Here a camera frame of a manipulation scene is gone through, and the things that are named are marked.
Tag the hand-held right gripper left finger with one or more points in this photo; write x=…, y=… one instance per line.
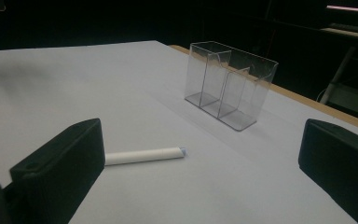
x=62, y=165

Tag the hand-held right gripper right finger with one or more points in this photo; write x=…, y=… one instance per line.
x=338, y=155

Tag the white pen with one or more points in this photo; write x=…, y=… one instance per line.
x=143, y=155

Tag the clear plastic compartment holder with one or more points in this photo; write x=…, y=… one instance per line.
x=230, y=87

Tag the metal stand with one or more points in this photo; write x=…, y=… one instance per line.
x=345, y=84

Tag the dark shelf with light edge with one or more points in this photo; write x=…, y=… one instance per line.
x=351, y=29

